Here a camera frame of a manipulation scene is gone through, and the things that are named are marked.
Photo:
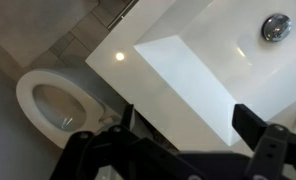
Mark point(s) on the white toilet bowl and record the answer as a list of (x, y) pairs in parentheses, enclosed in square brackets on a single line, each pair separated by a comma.
[(61, 102)]

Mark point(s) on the white rectangular sink basin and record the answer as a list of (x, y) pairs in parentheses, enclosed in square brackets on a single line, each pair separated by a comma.
[(212, 53)]

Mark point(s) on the chrome sink drain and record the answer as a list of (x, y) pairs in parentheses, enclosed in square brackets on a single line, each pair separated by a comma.
[(276, 28)]

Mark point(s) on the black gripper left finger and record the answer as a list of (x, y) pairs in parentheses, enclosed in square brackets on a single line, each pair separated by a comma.
[(131, 157)]

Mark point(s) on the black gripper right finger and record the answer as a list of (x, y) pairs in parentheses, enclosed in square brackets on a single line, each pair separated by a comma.
[(273, 145)]

